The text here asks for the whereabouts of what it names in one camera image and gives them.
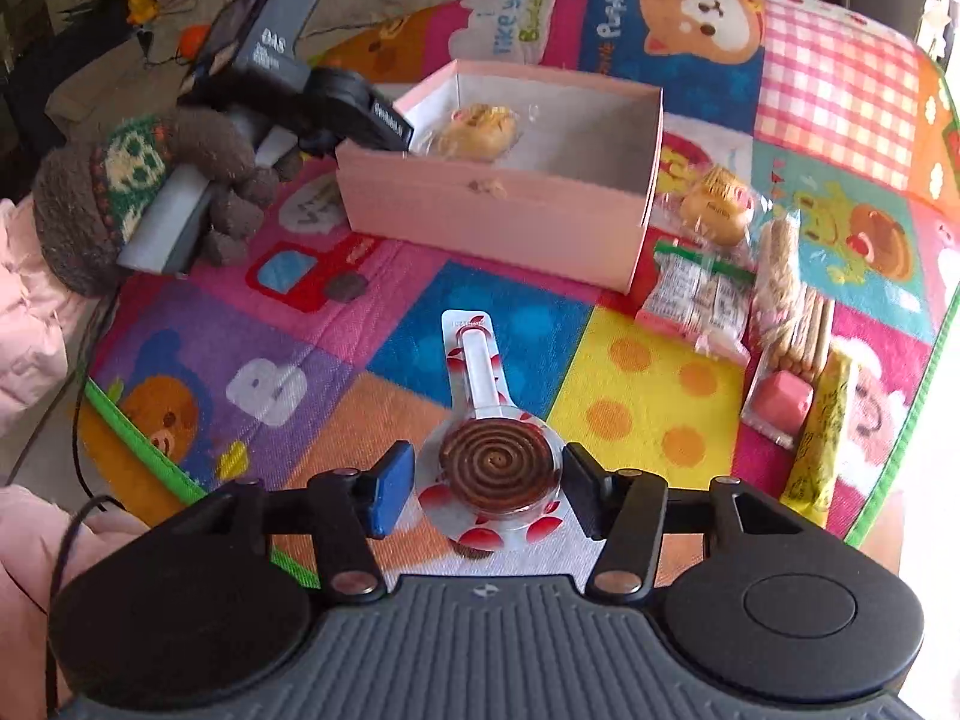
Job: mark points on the brown knitted gloved left hand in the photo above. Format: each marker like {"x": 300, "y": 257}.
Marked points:
{"x": 90, "y": 197}

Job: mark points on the clear biscuit stick packet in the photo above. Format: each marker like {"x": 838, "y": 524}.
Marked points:
{"x": 802, "y": 326}

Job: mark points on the pink cardboard box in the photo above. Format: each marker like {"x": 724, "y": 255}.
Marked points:
{"x": 573, "y": 201}

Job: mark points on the yellow cheese stick packet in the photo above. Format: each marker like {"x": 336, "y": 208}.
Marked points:
{"x": 811, "y": 484}

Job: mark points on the green white snack packet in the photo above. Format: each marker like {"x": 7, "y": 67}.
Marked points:
{"x": 701, "y": 300}

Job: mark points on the pink jacket sleeve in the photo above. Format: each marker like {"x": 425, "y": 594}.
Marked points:
{"x": 38, "y": 316}

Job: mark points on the pink candy packet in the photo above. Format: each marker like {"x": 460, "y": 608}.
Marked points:
{"x": 777, "y": 404}

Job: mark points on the colourful cartoon play mat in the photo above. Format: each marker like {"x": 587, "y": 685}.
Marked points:
{"x": 324, "y": 346}

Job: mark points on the spiral lollipop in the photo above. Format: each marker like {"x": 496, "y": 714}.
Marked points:
{"x": 490, "y": 477}

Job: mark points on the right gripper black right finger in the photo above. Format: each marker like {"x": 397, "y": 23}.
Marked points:
{"x": 623, "y": 510}

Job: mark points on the orange yellow plush toy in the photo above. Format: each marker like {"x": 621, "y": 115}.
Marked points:
{"x": 168, "y": 31}

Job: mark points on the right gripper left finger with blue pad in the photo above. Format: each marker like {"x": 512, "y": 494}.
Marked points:
{"x": 348, "y": 508}

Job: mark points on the sesame bar packet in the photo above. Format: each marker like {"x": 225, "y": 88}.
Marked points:
{"x": 777, "y": 282}

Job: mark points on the mini french bread packet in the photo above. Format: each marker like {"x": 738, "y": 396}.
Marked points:
{"x": 477, "y": 132}

